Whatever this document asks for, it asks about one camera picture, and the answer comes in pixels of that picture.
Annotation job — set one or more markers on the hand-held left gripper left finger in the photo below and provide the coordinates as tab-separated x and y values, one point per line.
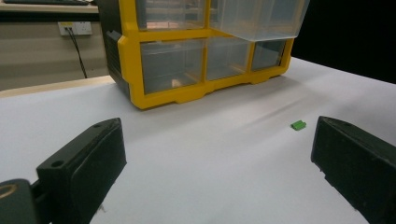
81	168

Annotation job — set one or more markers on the white wall socket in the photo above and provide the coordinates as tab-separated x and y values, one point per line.
82	28

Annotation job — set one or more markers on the transparent plastic drawer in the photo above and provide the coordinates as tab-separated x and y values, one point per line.
258	18

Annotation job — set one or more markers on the yellow black organizer cabinet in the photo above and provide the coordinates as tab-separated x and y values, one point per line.
130	62

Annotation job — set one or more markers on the beige desk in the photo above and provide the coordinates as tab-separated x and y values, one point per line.
46	8

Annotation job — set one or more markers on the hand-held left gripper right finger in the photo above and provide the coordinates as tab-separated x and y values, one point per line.
355	168

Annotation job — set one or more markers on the small green plastic block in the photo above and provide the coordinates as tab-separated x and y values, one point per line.
298	125

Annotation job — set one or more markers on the group of clear drawers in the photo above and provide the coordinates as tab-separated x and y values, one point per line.
171	65

